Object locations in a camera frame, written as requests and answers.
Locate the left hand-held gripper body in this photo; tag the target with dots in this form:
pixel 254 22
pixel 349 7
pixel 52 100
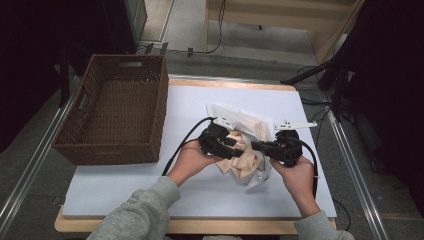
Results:
pixel 213 140

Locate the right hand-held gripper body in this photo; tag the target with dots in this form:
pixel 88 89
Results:
pixel 286 150

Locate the cream cloth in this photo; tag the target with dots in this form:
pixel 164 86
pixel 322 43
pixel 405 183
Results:
pixel 248 163

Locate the white mesh laundry bag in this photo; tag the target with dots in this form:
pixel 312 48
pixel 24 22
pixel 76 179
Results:
pixel 233 111

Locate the brown wicker basket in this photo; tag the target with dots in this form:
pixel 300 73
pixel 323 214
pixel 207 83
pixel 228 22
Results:
pixel 116 110

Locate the person's left hand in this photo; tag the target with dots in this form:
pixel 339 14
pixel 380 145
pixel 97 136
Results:
pixel 191 163

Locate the person's right hand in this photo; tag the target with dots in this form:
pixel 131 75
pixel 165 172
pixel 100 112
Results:
pixel 300 183

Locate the black tripod stand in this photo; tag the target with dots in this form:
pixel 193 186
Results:
pixel 306 75

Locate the person's grey clothing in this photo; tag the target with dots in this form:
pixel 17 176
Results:
pixel 220 238

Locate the white board mat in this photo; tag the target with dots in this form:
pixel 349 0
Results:
pixel 116 190

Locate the light wooden shelf unit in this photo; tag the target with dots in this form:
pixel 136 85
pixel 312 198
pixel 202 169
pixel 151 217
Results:
pixel 253 21

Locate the dark grey cabinet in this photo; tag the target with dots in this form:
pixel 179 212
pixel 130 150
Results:
pixel 136 16

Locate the metal floor rail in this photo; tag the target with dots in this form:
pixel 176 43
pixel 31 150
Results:
pixel 36 150
pixel 353 173

